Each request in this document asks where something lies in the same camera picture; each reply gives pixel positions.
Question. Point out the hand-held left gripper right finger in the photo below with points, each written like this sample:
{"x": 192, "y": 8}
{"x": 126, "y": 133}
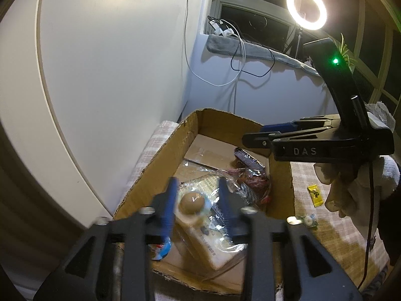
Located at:
{"x": 227, "y": 213}

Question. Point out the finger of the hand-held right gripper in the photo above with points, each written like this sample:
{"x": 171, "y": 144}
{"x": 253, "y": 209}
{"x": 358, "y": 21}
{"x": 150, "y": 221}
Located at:
{"x": 266, "y": 139}
{"x": 275, "y": 127}

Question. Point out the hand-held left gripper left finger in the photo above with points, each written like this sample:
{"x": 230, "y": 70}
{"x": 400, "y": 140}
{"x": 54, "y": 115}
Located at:
{"x": 169, "y": 207}

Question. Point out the purple snack wrapper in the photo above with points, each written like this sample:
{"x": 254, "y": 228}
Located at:
{"x": 247, "y": 160}

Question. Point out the large clear-wrapped biscuit packet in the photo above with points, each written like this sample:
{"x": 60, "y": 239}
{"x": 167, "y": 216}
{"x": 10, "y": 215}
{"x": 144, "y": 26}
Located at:
{"x": 206, "y": 244}

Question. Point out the red snack packet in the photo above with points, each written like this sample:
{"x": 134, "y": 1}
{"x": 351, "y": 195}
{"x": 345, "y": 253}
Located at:
{"x": 253, "y": 183}

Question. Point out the cardboard box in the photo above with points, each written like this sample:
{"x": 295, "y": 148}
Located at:
{"x": 213, "y": 122}

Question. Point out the small yellow candy packet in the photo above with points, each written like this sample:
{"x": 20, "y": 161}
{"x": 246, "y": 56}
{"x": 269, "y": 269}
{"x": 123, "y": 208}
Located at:
{"x": 315, "y": 196}

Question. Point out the small green candy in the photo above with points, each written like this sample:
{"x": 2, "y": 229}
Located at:
{"x": 310, "y": 221}

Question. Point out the person's right hand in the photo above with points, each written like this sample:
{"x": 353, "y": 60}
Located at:
{"x": 351, "y": 191}

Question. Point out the white lace cloth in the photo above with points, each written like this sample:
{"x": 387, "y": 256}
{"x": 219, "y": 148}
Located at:
{"x": 380, "y": 111}

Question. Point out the window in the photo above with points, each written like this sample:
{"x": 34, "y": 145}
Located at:
{"x": 376, "y": 53}

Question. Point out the potted spider plant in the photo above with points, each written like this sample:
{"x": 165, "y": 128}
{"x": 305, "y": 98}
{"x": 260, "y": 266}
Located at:
{"x": 342, "y": 42}

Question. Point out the grey windowsill cloth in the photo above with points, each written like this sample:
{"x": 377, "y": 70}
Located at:
{"x": 238, "y": 47}

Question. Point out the white power strip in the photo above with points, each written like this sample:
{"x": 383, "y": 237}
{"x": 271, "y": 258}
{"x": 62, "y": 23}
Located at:
{"x": 224, "y": 31}

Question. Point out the white cabinet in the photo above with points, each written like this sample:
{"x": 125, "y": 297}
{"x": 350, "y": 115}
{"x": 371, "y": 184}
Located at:
{"x": 109, "y": 69}

